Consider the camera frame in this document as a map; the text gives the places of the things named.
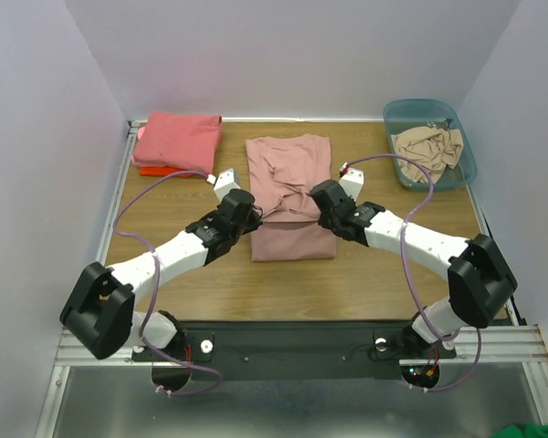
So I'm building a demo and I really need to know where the dusty pink t shirt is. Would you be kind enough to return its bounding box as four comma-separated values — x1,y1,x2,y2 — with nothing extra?
246,134,337,262

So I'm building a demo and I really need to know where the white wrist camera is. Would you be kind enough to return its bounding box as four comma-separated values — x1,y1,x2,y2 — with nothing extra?
339,162,364,201
205,168,240,202

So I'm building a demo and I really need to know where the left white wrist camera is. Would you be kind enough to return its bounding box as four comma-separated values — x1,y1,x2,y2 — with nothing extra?
205,168,240,202

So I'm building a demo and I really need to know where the aluminium table frame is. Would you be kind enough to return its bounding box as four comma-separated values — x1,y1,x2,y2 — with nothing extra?
35,121,548,437

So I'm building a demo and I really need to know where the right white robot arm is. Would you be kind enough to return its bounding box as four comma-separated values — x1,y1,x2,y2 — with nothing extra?
310,180,518,356

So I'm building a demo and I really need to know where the folded red shirt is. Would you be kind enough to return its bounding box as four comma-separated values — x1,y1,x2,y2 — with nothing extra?
139,166,195,178

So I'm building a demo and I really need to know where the green cloth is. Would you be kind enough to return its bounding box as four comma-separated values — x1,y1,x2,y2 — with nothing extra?
491,424,548,438

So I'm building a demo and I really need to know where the teal plastic bin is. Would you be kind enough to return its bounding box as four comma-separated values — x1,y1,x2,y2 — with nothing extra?
383,99,477,191

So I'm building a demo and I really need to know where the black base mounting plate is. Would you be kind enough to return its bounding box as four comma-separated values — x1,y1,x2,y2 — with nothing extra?
132,319,458,381

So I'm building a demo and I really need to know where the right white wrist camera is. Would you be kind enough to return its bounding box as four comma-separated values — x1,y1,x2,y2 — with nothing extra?
339,162,364,201

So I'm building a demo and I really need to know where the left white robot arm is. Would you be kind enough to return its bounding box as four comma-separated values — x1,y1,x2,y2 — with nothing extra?
59,189,261,360

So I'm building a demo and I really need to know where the folded salmon pink shirt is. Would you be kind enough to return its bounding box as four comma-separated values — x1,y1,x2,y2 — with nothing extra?
132,111,222,174

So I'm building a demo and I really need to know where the beige crumpled shirt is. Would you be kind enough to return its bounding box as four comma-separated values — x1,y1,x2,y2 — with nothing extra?
391,126,464,183

